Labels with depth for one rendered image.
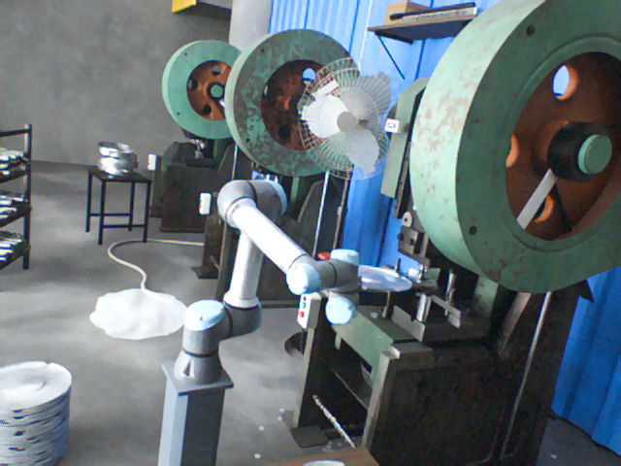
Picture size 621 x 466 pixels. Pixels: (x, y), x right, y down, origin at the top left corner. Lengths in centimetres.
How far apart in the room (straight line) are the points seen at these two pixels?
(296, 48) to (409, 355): 188
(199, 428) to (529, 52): 142
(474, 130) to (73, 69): 710
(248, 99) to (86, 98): 532
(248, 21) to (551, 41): 555
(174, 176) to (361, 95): 267
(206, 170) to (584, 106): 375
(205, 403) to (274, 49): 192
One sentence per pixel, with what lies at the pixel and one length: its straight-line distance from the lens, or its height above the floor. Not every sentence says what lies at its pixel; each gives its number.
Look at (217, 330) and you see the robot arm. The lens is 162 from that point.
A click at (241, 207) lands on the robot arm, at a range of 141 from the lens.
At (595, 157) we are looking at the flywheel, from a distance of 150.
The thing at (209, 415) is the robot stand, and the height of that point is 34.
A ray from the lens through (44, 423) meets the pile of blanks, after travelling 200.
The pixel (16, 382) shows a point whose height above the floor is 27.
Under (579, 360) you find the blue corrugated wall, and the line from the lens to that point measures 290.
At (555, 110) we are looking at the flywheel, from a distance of 157.
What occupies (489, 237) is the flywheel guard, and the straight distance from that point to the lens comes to 139.
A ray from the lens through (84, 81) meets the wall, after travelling 800.
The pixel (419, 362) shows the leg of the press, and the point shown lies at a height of 60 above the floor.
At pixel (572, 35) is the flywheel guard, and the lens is 146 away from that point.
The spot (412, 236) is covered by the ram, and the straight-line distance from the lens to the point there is 181.
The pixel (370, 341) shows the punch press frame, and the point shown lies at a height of 58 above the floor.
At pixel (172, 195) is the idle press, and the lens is 484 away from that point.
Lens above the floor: 134
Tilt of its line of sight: 15 degrees down
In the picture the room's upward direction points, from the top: 9 degrees clockwise
